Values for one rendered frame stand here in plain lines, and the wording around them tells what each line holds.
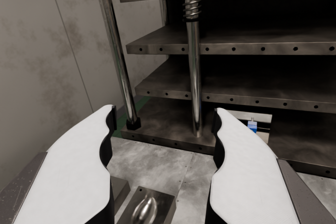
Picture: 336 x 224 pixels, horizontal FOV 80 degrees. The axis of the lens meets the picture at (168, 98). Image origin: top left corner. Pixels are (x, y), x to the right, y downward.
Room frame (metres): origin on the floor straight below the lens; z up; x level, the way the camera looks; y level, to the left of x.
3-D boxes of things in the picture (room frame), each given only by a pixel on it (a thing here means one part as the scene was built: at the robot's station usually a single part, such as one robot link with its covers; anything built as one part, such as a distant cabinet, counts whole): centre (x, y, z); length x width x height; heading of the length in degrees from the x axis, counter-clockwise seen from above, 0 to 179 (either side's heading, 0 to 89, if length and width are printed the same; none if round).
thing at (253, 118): (1.05, -0.46, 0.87); 0.50 x 0.27 x 0.17; 155
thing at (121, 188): (0.53, 0.30, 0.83); 0.17 x 0.13 x 0.06; 155
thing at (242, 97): (1.19, -0.47, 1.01); 1.10 x 0.74 x 0.05; 65
